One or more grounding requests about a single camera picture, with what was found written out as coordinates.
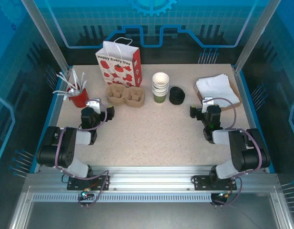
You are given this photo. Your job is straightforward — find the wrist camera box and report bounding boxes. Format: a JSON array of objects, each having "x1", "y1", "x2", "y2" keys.
[
  {"x1": 86, "y1": 97, "x2": 101, "y2": 113},
  {"x1": 201, "y1": 96, "x2": 213, "y2": 114}
]

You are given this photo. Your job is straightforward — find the slotted metal cable duct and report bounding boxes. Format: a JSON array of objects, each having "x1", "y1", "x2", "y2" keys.
[{"x1": 31, "y1": 193, "x2": 213, "y2": 203}]

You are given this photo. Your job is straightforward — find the brown cardboard sheet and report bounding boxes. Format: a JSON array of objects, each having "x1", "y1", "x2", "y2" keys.
[{"x1": 193, "y1": 80, "x2": 243, "y2": 112}]

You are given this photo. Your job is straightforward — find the aluminium mounting rail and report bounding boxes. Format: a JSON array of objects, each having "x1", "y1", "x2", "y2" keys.
[{"x1": 25, "y1": 165, "x2": 280, "y2": 194}]

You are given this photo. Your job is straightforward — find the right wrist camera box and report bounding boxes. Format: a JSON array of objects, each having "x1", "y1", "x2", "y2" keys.
[{"x1": 201, "y1": 96, "x2": 213, "y2": 114}]

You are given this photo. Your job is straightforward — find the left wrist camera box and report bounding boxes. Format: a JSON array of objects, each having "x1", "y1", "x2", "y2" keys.
[{"x1": 86, "y1": 97, "x2": 101, "y2": 113}]

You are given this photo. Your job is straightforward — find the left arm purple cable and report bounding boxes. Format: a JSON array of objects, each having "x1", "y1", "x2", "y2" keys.
[{"x1": 55, "y1": 100, "x2": 110, "y2": 208}]

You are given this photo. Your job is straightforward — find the grey metal panel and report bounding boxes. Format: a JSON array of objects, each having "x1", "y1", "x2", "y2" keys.
[{"x1": 8, "y1": 186, "x2": 294, "y2": 229}]

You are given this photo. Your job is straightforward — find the left connector board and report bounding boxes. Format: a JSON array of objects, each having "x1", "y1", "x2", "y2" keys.
[{"x1": 78, "y1": 188, "x2": 95, "y2": 200}]

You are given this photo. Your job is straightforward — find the white red paper gift bag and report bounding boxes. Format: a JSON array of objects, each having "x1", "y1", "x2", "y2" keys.
[{"x1": 95, "y1": 37, "x2": 142, "y2": 88}]

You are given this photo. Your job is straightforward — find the connector board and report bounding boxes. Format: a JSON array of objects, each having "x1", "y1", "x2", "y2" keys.
[
  {"x1": 212, "y1": 190, "x2": 233, "y2": 201},
  {"x1": 78, "y1": 188, "x2": 95, "y2": 200}
]

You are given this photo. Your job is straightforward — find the brown cardboard cup carrier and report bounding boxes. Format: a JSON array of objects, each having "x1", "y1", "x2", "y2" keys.
[{"x1": 106, "y1": 85, "x2": 145, "y2": 108}]

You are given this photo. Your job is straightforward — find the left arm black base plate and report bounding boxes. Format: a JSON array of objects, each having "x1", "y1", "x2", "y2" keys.
[{"x1": 67, "y1": 175, "x2": 111, "y2": 191}]

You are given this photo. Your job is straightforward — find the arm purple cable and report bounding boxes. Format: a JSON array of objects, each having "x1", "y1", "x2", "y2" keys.
[
  {"x1": 208, "y1": 97, "x2": 263, "y2": 207},
  {"x1": 55, "y1": 100, "x2": 110, "y2": 208}
]

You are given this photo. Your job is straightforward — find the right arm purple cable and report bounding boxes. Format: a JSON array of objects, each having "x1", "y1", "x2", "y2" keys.
[{"x1": 208, "y1": 97, "x2": 263, "y2": 207}]

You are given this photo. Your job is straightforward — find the aluminium frame post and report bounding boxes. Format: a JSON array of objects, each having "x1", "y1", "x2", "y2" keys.
[
  {"x1": 21, "y1": 0, "x2": 71, "y2": 73},
  {"x1": 233, "y1": 0, "x2": 284, "y2": 74}
]

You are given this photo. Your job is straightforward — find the red straw container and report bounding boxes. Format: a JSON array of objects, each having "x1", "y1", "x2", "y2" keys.
[{"x1": 67, "y1": 87, "x2": 88, "y2": 108}]

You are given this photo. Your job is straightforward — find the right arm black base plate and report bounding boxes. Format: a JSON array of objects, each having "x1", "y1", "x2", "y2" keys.
[{"x1": 193, "y1": 175, "x2": 238, "y2": 191}]

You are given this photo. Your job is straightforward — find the left aluminium frame post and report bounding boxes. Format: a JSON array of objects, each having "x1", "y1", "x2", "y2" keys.
[{"x1": 21, "y1": 0, "x2": 71, "y2": 73}]

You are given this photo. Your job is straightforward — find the right connector board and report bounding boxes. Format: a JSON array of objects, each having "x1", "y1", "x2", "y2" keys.
[{"x1": 212, "y1": 190, "x2": 233, "y2": 201}]

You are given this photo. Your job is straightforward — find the white napkin stack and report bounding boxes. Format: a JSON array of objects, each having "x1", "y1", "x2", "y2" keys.
[{"x1": 195, "y1": 74, "x2": 240, "y2": 105}]

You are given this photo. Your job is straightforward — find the right aluminium frame post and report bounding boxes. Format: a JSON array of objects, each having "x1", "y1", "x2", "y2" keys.
[{"x1": 233, "y1": 0, "x2": 284, "y2": 74}]

